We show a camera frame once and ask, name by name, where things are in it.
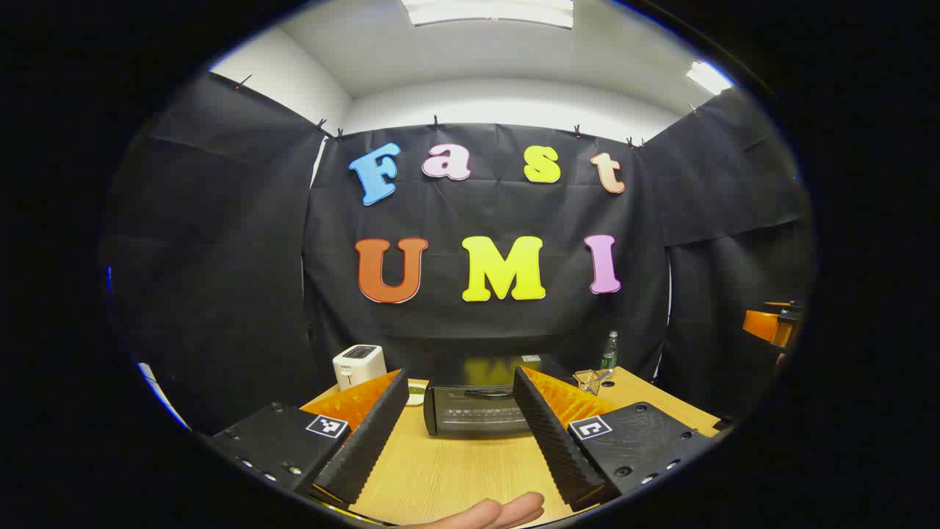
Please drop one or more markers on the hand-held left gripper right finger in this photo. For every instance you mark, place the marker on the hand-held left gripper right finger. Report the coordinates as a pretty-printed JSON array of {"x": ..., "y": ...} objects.
[{"x": 551, "y": 441}]

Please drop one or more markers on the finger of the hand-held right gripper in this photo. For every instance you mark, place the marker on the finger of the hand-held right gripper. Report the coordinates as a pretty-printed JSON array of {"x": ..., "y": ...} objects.
[{"x": 764, "y": 327}]

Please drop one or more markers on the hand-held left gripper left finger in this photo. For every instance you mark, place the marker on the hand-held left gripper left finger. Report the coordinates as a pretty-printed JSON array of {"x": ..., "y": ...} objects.
[{"x": 374, "y": 433}]

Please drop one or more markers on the black electric oven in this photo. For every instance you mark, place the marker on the black electric oven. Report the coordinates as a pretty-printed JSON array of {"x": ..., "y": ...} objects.
[{"x": 470, "y": 411}]

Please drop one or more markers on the small white snack dish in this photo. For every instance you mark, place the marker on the small white snack dish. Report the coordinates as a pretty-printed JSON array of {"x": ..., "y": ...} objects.
[{"x": 416, "y": 393}]

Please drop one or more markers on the white toaster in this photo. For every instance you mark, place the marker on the white toaster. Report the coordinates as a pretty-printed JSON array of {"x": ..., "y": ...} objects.
[{"x": 358, "y": 367}]

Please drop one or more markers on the clear plastic water bottle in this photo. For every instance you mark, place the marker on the clear plastic water bottle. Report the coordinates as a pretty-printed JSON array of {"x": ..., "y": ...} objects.
[{"x": 610, "y": 356}]

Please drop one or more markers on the black backdrop cloth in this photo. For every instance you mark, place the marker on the black backdrop cloth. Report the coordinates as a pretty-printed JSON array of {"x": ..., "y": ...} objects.
[{"x": 220, "y": 257}]

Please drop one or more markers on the small ceiling light panel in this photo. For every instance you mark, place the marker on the small ceiling light panel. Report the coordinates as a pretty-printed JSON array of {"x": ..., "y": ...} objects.
[{"x": 709, "y": 77}]

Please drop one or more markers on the large ceiling light panel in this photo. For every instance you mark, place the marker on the large ceiling light panel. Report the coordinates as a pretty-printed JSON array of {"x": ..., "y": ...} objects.
[{"x": 488, "y": 11}]

